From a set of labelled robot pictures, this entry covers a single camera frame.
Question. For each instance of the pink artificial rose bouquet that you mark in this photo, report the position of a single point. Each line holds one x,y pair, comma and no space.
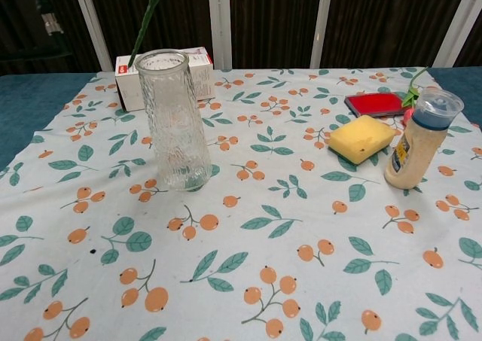
144,19

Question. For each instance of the clear textured glass vase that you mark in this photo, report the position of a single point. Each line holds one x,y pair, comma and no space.
175,130

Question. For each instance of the fruit and leaf print tablecloth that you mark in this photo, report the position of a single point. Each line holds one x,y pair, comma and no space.
286,220

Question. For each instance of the yellow green sponge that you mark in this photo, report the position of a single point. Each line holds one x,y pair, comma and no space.
360,137

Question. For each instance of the white cardboard box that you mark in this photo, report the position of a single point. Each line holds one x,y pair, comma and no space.
130,87

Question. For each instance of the red ink pad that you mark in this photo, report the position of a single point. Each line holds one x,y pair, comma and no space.
373,104

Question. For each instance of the clear-capped sauce bottle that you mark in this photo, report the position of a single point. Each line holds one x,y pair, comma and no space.
418,145

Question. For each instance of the red artificial flower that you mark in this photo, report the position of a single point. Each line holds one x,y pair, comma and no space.
409,96

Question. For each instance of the teal velvet table cover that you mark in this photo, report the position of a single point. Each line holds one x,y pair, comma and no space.
26,107

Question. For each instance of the white frame post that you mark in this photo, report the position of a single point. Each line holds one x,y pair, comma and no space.
220,21
92,25
453,25
320,23

